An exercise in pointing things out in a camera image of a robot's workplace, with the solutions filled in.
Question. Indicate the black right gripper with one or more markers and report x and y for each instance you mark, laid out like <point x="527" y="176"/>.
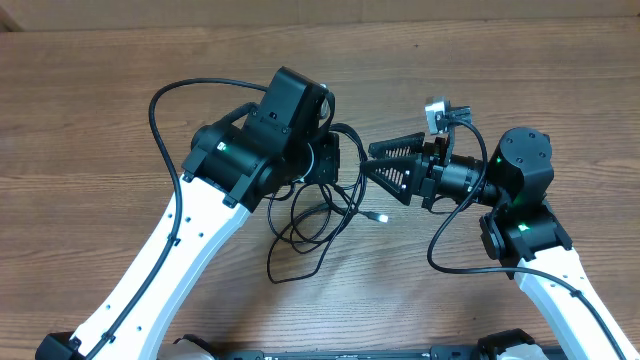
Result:
<point x="407" y="165"/>

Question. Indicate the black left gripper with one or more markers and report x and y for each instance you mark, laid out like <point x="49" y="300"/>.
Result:
<point x="324" y="170"/>

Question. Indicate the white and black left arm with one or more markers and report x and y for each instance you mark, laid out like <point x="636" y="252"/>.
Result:
<point x="233" y="164"/>

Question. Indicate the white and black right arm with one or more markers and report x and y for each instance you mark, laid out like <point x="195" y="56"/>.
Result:
<point x="520" y="230"/>

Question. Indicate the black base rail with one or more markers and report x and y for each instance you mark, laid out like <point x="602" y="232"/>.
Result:
<point x="191" y="347"/>

